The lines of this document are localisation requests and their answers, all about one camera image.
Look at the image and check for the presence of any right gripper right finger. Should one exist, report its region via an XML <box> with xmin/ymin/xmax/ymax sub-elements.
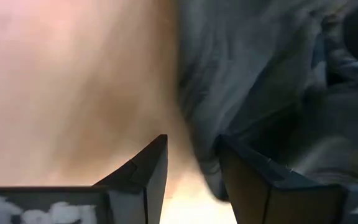
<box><xmin>215</xmin><ymin>134</ymin><xmax>358</xmax><ymax>224</ymax></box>

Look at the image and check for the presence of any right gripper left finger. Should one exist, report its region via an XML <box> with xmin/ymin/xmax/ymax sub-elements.
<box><xmin>0</xmin><ymin>133</ymin><xmax>169</xmax><ymax>224</ymax></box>

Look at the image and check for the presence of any dark charcoal baseball cap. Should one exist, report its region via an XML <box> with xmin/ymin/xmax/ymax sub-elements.
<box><xmin>175</xmin><ymin>0</ymin><xmax>358</xmax><ymax>203</ymax></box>

